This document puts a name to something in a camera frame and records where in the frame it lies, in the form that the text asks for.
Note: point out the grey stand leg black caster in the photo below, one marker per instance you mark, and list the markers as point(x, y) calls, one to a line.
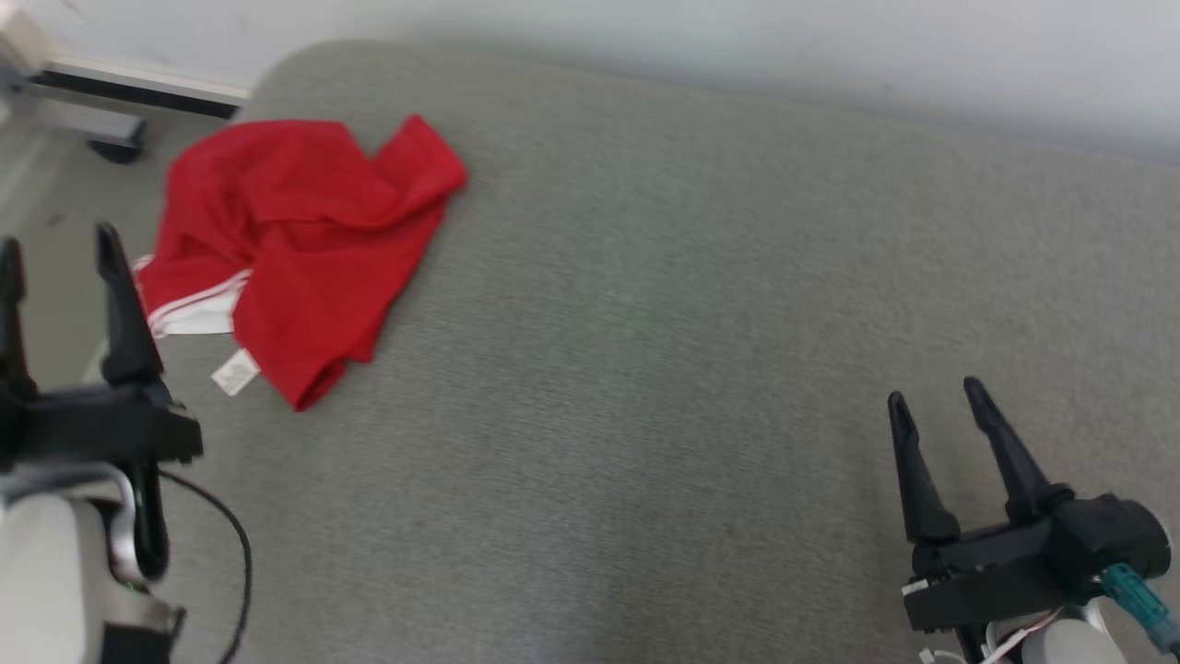
point(115, 138)

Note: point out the grey fabric sofa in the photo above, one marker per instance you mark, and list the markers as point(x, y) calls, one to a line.
point(691, 323)

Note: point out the red jersey white sleeves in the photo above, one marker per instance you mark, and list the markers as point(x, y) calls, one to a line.
point(304, 240)

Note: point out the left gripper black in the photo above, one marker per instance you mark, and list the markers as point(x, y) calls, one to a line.
point(92, 429)

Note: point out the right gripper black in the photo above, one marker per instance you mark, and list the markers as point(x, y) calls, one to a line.
point(996, 576)

